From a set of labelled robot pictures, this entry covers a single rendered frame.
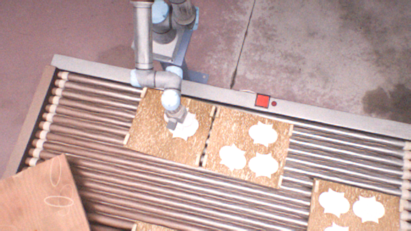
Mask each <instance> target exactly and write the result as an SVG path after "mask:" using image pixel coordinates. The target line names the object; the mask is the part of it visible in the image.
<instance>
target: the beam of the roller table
mask: <svg viewBox="0 0 411 231"><path fill-rule="evenodd" d="M51 65H52V66H57V68H59V69H60V70H61V71H62V72H70V73H74V74H77V75H81V76H87V77H91V78H97V79H104V81H111V82H114V83H121V84H127V85H130V86H132V85H131V82H130V73H131V70H133V69H129V68H123V67H117V66H113V65H107V64H103V63H99V62H93V61H89V60H82V59H80V58H75V57H69V56H63V55H59V54H54V56H53V60H52V61H51ZM181 96H182V97H188V98H195V99H198V100H204V101H210V102H214V103H217V104H221V105H227V106H233V107H236V108H243V109H249V110H253V111H259V112H262V113H266V114H271V115H276V116H281V117H288V118H292V119H298V120H304V121H308V122H311V123H317V124H321V125H328V126H331V127H338V128H343V129H347V130H350V131H357V132H361V133H368V134H374V135H378V136H381V137H385V138H392V139H398V140H402V141H403V140H406V141H411V124H407V123H401V122H397V121H393V120H387V119H380V118H376V117H369V116H365V115H358V114H355V113H351V112H345V111H339V110H335V109H328V108H322V107H318V106H311V105H308V104H304V103H298V102H294V101H288V100H282V99H278V98H272V97H270V103H269V107H268V109H264V108H258V107H254V102H255V99H256V95H255V93H249V92H242V91H238V90H232V89H225V88H222V87H215V86H209V85H208V84H203V83H198V82H192V81H186V80H182V88H181ZM272 101H276V102H277V106H274V107H273V106H272V105H271V102H272Z"/></svg>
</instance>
